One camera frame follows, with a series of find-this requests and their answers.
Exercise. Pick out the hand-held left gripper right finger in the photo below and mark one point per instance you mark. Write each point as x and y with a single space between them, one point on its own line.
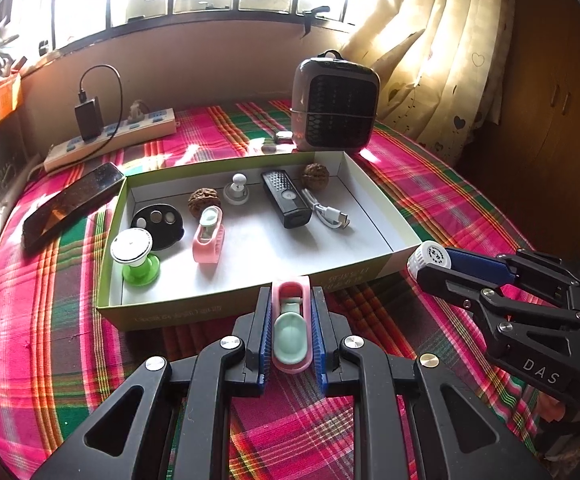
318 332

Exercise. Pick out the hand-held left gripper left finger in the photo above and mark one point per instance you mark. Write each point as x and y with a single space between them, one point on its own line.
265 332

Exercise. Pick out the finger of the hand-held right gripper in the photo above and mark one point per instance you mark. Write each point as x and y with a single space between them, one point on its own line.
475 262
445 285

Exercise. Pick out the pink clip with mint pad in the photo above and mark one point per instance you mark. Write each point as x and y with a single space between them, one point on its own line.
208 240
290 330

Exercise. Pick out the white ribbed cap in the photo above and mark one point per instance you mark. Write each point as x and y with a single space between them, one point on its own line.
427 260

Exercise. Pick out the green white cardboard box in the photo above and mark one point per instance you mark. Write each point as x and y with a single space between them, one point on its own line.
270 250

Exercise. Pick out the black rectangular device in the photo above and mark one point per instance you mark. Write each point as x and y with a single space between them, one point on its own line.
285 200

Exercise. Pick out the white ball mount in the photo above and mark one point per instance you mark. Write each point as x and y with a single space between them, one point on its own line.
237 191

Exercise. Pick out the brown walnut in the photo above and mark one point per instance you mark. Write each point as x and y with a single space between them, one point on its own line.
203 199
316 175

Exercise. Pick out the black oval magnet holder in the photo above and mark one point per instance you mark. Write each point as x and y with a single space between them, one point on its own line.
162 222

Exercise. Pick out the white disc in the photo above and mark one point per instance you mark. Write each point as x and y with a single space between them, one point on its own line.
134 250

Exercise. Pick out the brown wooden cabinet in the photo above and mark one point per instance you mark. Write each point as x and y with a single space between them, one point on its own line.
545 110

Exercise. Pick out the small grey pebble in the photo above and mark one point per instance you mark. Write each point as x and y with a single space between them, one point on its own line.
268 147

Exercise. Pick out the pink green plaid tablecloth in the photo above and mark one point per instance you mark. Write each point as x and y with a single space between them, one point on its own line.
69 335

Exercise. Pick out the small silver metal piece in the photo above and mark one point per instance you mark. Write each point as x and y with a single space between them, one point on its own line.
283 136

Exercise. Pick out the small grey black heater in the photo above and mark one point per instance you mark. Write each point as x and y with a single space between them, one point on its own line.
335 110

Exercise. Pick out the cream heart print curtain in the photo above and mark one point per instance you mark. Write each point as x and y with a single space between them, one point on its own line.
445 45

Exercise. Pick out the black smartphone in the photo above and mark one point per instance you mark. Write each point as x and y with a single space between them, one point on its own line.
69 205

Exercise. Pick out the white power strip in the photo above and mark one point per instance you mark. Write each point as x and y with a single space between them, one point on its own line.
114 132

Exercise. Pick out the white plug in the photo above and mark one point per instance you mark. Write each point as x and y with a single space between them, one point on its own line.
137 110

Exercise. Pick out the black charger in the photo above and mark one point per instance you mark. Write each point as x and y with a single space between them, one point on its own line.
88 117

